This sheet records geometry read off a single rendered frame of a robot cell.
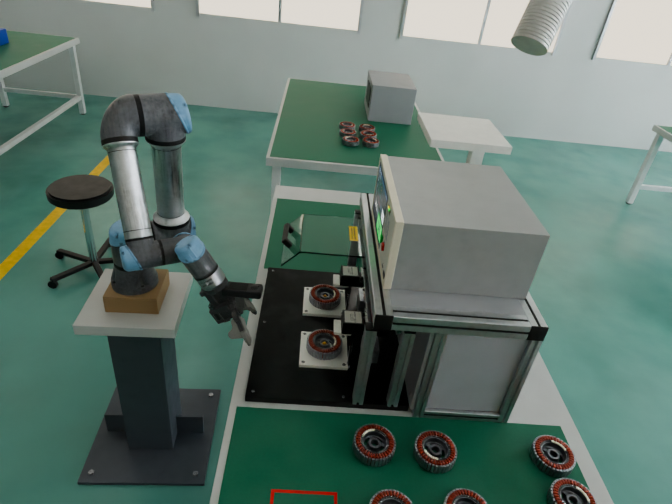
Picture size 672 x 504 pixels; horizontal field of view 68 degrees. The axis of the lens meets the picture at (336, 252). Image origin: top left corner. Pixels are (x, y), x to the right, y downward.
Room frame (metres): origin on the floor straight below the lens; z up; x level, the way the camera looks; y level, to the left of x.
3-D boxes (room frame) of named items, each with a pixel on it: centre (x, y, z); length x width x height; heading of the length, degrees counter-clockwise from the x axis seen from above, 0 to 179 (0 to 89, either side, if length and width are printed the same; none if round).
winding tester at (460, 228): (1.30, -0.31, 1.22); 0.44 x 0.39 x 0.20; 4
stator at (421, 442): (0.85, -0.33, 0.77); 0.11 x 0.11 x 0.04
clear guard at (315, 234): (1.40, 0.01, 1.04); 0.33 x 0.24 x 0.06; 94
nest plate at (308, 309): (1.41, 0.02, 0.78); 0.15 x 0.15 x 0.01; 4
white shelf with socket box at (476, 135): (2.23, -0.50, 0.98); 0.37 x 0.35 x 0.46; 4
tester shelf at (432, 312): (1.31, -0.31, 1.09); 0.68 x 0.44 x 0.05; 4
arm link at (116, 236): (1.35, 0.67, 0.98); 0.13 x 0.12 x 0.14; 122
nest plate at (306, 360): (1.16, 0.00, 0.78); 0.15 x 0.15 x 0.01; 4
